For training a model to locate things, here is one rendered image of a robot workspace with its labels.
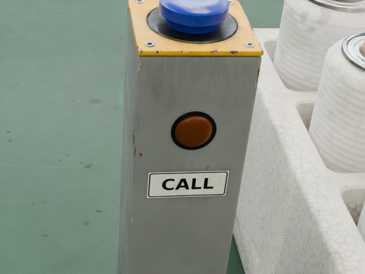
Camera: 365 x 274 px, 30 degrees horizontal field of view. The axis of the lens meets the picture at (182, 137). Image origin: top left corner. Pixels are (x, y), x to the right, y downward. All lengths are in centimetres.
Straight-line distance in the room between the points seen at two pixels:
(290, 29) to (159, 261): 26
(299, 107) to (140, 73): 26
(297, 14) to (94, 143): 33
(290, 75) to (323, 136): 11
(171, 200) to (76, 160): 39
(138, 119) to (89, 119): 49
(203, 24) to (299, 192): 18
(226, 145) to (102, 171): 39
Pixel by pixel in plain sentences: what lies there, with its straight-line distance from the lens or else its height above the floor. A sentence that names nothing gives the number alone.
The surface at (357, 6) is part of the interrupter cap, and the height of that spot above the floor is 25.
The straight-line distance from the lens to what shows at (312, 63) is 62.
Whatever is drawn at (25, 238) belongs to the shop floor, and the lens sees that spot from 71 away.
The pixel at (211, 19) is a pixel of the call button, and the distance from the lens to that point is 38.
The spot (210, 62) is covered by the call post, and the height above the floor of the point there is 31.
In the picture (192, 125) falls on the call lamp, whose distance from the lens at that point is 39.
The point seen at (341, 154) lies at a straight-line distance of 54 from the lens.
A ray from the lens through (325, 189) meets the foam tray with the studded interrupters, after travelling 51.
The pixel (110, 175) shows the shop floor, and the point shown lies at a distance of 78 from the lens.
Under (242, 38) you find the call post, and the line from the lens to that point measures 39.
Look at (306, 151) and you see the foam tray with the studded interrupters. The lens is 54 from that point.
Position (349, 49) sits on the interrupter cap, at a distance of 54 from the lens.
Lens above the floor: 49
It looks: 35 degrees down
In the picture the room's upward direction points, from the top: 6 degrees clockwise
